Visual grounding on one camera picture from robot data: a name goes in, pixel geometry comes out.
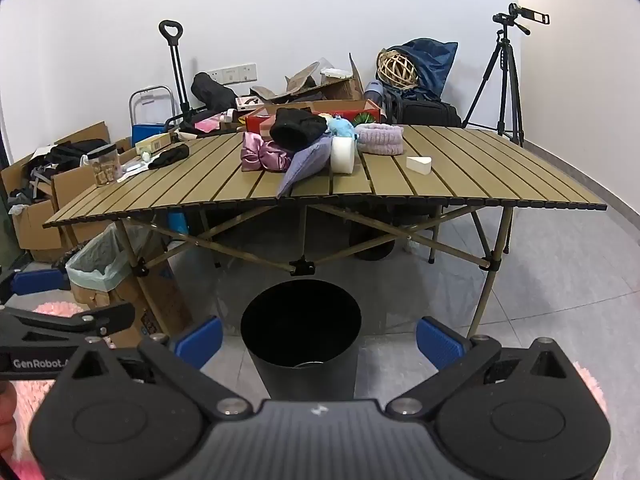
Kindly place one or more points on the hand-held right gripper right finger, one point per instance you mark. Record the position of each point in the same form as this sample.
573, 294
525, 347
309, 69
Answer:
440, 344

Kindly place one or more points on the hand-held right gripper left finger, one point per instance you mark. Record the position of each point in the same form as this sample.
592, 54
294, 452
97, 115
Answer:
200, 342

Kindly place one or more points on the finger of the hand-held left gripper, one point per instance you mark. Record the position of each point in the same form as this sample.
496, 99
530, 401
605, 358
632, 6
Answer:
75, 324
40, 280

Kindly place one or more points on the black round bin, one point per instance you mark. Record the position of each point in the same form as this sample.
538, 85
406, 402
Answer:
310, 375

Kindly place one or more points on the white wedge sponge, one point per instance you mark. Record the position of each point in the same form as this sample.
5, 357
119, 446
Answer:
419, 165

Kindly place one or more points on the pink satin scrunchie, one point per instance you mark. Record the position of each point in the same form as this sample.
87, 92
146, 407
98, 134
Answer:
260, 155

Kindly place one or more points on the lavender cloth pouch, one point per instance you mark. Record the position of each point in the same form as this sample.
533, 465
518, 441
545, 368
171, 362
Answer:
305, 165

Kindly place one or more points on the lavender fluffy headband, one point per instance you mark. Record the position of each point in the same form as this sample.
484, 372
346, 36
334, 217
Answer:
380, 141

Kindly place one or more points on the black knit beanie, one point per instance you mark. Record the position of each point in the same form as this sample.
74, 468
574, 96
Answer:
295, 127

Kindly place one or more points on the blue plush toy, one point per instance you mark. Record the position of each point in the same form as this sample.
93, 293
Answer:
342, 127

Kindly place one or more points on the person's left hand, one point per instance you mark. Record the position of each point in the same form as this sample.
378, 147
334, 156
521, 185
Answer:
6, 410

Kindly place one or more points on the pink shaggy rug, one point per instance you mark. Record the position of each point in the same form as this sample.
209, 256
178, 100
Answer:
30, 400

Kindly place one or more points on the bin with green liner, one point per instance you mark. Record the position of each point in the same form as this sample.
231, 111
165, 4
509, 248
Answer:
82, 276

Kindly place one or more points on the large cardboard box with clothes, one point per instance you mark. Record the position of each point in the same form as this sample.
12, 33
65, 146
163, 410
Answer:
35, 230

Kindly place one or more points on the printed brown cardboard box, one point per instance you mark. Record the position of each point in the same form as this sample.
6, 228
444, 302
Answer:
160, 290

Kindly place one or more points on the crumpled white tissue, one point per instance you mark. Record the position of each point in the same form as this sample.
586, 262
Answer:
413, 246

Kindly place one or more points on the black wagon wheel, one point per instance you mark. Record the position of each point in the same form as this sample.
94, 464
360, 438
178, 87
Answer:
372, 245

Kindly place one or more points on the light blue carton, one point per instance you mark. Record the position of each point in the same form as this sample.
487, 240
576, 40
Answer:
177, 222

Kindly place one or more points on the glass jar with black lid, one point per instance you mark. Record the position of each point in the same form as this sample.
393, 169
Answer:
105, 167

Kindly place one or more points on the white paper sheet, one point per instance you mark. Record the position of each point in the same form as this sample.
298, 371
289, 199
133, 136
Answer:
131, 170

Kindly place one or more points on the tan folding table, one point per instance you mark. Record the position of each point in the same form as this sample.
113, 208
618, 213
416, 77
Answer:
450, 185

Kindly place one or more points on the black sock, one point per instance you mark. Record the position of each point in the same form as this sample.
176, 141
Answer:
167, 156

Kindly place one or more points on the yellow carton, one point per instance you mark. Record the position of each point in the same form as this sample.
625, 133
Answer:
155, 143

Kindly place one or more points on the dark blue box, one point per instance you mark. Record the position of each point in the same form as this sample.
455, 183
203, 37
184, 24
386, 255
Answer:
147, 131

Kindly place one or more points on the pink packet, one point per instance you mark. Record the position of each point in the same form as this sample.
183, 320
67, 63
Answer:
210, 122

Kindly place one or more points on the red cardboard box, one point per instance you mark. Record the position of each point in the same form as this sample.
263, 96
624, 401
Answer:
257, 122

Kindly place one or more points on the white box with black picture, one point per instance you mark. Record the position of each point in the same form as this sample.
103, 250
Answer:
248, 102

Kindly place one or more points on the blue water bottle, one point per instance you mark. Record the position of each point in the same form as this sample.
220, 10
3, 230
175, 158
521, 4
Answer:
374, 94

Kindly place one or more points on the open brown cardboard box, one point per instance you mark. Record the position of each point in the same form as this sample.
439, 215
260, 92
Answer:
345, 87

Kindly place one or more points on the wicker ball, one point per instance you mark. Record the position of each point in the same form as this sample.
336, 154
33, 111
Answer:
397, 72

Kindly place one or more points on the dark blue cloth bag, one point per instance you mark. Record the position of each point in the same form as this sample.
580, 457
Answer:
432, 65

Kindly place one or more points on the torn grey cardboard sheet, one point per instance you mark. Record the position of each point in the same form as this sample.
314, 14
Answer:
302, 76

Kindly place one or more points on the white plastic container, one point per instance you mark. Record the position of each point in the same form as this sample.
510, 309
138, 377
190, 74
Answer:
335, 72

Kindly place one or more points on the black tripod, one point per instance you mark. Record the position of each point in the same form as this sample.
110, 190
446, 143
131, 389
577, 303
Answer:
504, 60

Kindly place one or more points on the white wall outlet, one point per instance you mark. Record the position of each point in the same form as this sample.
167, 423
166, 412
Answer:
248, 72
215, 76
231, 74

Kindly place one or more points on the black video camera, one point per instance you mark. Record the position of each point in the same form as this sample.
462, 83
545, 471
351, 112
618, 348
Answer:
515, 12

